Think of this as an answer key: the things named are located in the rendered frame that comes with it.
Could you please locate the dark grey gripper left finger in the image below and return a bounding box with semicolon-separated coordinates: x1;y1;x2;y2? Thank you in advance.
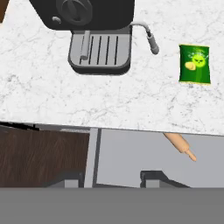
43;171;86;189

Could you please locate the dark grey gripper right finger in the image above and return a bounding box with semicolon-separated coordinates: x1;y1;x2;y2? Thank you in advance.
139;170;191;189

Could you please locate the open grey drawer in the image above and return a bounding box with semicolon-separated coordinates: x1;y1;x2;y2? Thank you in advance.
83;127;224;189

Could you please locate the wooden rolling pin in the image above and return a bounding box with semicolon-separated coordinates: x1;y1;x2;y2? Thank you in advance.
162;132;198;163

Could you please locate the green chip bag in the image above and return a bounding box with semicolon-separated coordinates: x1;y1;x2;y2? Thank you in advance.
178;44;212;86

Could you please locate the black espresso machine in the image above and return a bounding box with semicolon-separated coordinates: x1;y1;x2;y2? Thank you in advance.
29;0;160;76

